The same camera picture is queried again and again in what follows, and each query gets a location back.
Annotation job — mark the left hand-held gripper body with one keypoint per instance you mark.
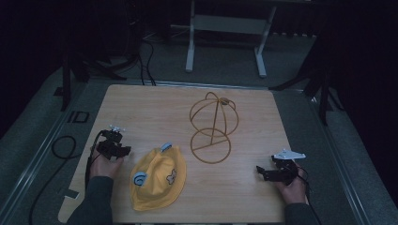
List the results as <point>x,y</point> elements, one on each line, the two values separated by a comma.
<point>110,141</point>

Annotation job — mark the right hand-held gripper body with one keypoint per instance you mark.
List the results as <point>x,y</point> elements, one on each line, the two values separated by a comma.
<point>286,167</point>

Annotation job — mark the person's left hand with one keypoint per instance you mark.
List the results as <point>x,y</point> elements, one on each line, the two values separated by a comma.
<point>104,167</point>

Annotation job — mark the person's right hand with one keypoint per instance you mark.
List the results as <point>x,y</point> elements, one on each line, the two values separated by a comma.
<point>294,192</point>

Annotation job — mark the yellow bucket hat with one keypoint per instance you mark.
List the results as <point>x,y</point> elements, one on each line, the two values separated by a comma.
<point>158,181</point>

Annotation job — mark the grey tape piece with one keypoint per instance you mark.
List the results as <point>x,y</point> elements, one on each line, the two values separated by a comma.
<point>72,193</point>

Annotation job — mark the black tripod stand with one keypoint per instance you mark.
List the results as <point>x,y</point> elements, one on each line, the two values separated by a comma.
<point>319,81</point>
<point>81,67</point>

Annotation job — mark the white metal desk frame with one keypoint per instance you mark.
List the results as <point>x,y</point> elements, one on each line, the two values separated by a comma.
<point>230,25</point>

